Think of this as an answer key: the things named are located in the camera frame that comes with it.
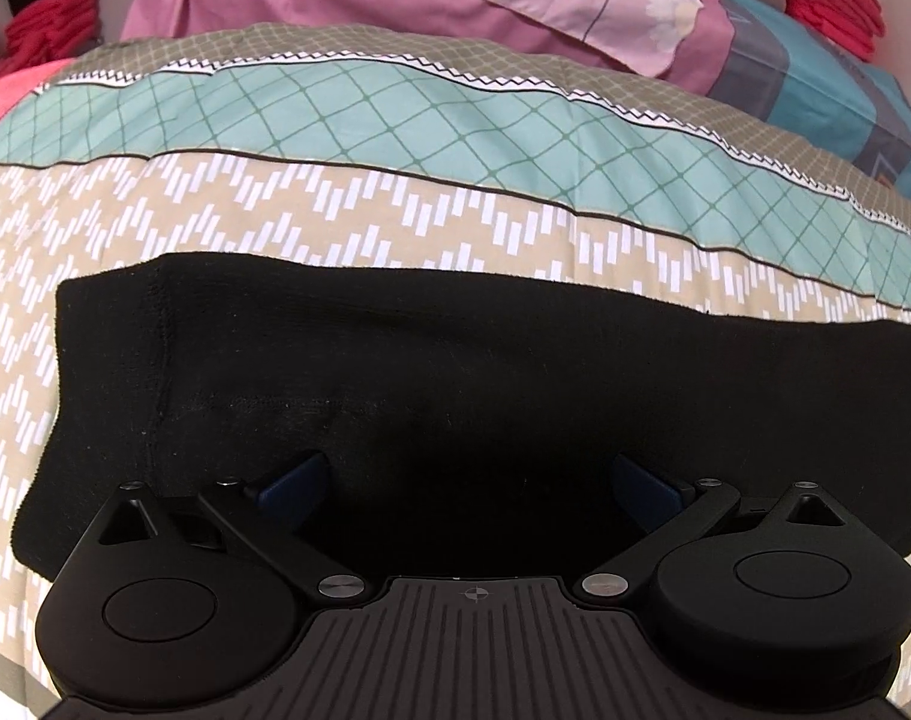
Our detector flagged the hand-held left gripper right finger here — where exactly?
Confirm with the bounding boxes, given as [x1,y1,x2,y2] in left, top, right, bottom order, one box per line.
[575,454,853,602]

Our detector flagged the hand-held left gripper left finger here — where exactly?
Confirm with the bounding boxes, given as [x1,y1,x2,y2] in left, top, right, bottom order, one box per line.
[95,451,371,602]

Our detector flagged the black pants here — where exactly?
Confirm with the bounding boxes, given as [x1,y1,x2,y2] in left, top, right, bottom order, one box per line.
[13,253,911,586]

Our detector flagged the patterned beige and teal bedspread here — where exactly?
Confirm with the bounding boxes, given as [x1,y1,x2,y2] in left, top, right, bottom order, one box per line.
[0,22,911,720]

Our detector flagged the blue and grey striped pillow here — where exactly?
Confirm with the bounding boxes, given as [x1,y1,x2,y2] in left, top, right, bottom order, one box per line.
[706,0,911,220]

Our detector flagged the pink blanket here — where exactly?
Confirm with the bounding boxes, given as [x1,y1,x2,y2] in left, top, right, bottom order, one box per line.
[0,58,76,142]

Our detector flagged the red clothes pile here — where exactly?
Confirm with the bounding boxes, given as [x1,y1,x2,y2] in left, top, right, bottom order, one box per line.
[787,0,888,62]
[4,0,101,70]

